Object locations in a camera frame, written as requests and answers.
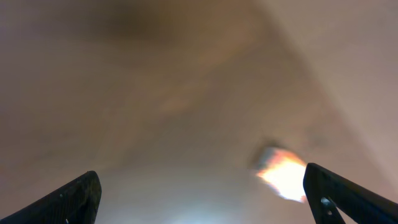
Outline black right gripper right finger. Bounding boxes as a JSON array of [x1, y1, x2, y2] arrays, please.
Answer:
[[303, 163, 397, 224]]

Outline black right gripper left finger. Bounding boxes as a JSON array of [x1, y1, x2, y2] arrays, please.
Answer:
[[1, 170, 102, 224]]

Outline orange Kleenex tissue pack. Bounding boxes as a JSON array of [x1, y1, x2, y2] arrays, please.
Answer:
[[254, 146, 307, 203]]

